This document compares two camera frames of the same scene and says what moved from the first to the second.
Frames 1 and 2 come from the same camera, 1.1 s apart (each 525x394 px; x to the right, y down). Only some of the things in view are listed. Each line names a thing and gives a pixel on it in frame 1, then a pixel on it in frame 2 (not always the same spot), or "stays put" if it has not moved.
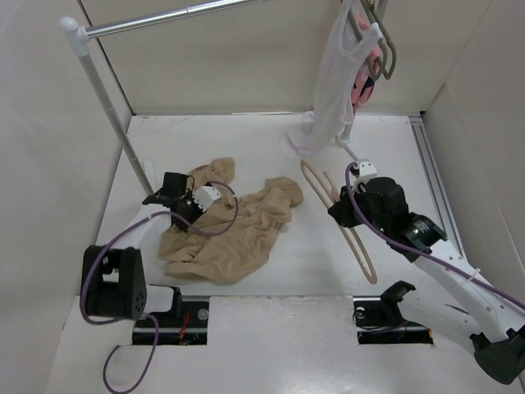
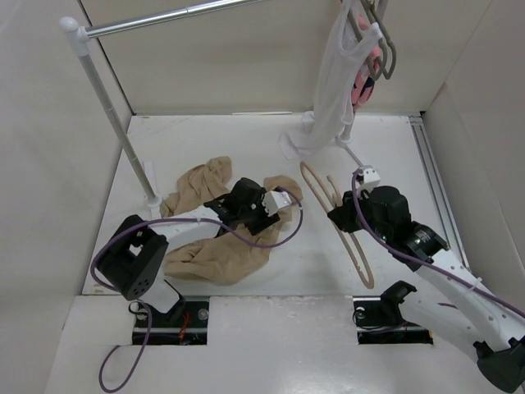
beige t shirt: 230,241 stays put
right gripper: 341,211 stays put
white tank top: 344,39 stays put
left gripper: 184,226 to 263,219
